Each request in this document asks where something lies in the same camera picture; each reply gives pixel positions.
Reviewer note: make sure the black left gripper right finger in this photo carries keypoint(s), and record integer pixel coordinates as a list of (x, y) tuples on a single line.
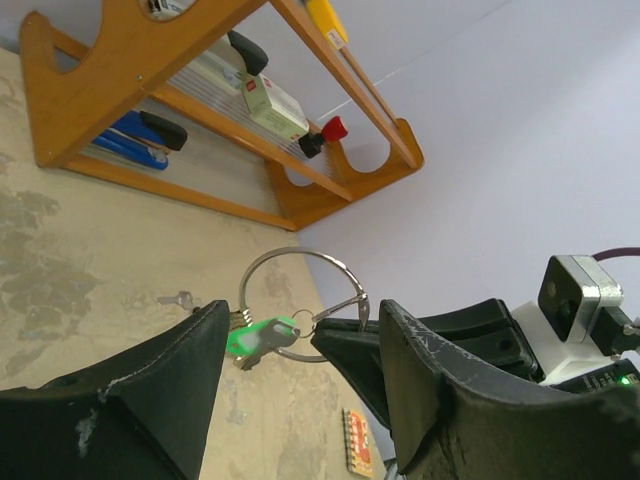
[(455, 416)]

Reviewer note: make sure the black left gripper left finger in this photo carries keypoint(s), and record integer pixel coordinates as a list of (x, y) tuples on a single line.
[(141, 414)]

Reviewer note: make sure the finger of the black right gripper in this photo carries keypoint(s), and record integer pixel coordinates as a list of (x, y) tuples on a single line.
[(357, 356), (488, 331)]

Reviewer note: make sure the silver keyring with clips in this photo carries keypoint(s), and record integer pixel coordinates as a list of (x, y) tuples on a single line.
[(286, 301)]

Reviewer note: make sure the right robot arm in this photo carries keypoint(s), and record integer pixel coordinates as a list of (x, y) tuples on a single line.
[(619, 372)]

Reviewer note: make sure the key with black fob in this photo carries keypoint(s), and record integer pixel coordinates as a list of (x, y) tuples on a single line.
[(183, 299)]

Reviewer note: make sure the white green staples box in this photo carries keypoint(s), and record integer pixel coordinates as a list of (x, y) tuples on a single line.
[(274, 109)]

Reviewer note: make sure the blue stapler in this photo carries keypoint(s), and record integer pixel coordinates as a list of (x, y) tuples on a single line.
[(143, 138)]

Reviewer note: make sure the wooden shelf rack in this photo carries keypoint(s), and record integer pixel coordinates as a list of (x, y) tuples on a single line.
[(75, 92)]

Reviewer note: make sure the grey stapler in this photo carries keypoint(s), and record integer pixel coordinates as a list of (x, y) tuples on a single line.
[(228, 61)]

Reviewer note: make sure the yellow small box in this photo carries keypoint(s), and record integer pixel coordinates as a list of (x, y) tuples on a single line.
[(328, 22)]

